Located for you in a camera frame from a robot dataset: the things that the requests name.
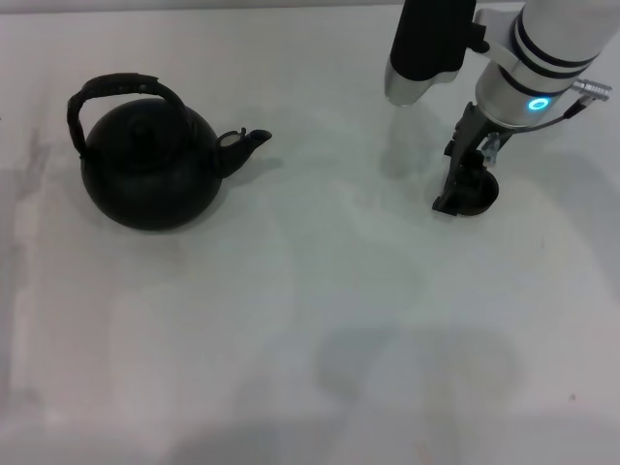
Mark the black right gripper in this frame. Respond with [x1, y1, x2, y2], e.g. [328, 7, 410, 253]
[432, 101, 515, 216]

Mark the right wrist cable with plug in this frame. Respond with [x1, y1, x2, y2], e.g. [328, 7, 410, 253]
[508, 78, 615, 133]

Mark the black round teapot with handle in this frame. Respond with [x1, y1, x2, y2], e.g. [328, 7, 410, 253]
[66, 72, 273, 233]

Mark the small black teacup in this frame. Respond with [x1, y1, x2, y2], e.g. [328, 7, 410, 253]
[454, 167, 501, 217]

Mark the right wrist camera housing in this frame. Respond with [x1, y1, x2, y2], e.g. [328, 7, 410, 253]
[385, 0, 490, 107]

